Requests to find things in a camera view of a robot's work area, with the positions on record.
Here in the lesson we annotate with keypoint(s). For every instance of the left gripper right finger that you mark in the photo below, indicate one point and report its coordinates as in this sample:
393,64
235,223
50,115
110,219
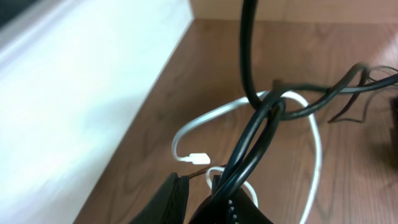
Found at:
239,208

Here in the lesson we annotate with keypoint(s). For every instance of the wooden side board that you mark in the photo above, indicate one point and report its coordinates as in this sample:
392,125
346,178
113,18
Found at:
340,11

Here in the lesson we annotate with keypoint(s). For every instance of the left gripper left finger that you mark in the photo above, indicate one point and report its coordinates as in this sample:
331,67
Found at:
168,205

